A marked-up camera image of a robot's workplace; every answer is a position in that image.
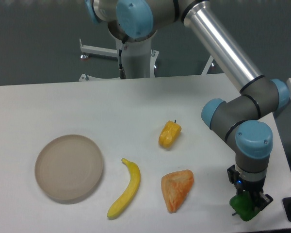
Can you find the beige round plate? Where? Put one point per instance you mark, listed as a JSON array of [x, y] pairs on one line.
[[69, 168]]

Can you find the yellow toy banana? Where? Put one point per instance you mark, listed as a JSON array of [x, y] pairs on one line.
[[129, 193]]

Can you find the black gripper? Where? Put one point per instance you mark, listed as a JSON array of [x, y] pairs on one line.
[[252, 183]]

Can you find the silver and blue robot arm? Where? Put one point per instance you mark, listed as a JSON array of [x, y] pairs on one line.
[[236, 122]]

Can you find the green toy pepper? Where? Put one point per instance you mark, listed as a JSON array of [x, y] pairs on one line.
[[244, 206]]

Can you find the orange toy bread slice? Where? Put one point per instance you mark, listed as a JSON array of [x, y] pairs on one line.
[[175, 187]]

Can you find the yellow toy pepper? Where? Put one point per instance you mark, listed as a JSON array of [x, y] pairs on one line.
[[169, 134]]

